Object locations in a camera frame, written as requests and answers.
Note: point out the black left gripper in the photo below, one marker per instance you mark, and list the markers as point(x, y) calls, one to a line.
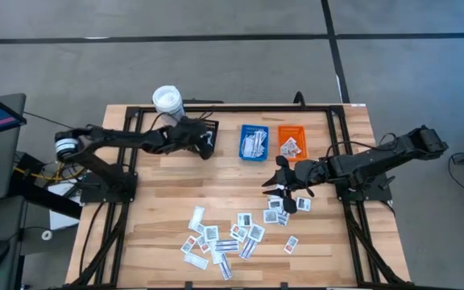
point(187, 135)

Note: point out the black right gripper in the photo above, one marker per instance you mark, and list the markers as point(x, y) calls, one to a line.
point(304, 175)

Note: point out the white antiseptic towelette packet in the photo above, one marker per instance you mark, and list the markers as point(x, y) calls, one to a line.
point(256, 233)
point(270, 216)
point(243, 237)
point(209, 139)
point(211, 233)
point(303, 204)
point(245, 219)

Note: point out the blue plastic basket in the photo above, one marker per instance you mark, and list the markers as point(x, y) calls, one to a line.
point(256, 159)

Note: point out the plain white bandage packet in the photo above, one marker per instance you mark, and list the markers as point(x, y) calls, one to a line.
point(196, 217)
point(258, 152)
point(249, 145)
point(195, 261)
point(216, 258)

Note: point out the blue striped fabric bandage packet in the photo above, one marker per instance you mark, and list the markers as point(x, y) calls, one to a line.
point(283, 218)
point(226, 268)
point(248, 249)
point(261, 137)
point(227, 245)

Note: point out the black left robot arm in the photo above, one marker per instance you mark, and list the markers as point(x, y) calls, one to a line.
point(115, 139)

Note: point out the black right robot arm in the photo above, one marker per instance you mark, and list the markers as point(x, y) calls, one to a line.
point(377, 161)

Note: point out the white gauze pad packet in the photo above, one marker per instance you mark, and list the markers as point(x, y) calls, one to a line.
point(274, 204)

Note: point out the black plastic basket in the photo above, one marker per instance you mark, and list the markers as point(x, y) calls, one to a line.
point(215, 125)

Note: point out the white wipes canister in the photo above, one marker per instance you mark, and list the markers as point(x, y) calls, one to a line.
point(167, 100)

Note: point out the orange plastic basket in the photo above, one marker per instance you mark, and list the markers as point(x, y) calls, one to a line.
point(292, 129)

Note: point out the white paper sheet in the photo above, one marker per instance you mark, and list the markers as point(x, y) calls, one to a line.
point(60, 217)

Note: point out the black support bar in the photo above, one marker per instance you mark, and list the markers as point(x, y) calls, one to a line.
point(46, 199)

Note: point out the white tape roll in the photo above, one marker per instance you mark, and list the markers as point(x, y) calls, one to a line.
point(42, 233)

